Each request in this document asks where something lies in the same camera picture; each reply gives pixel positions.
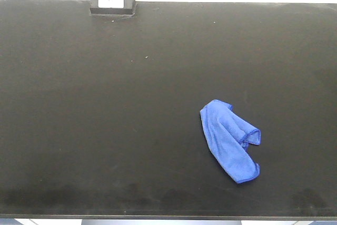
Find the blue microfiber cloth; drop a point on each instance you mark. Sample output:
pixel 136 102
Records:
pixel 228 137

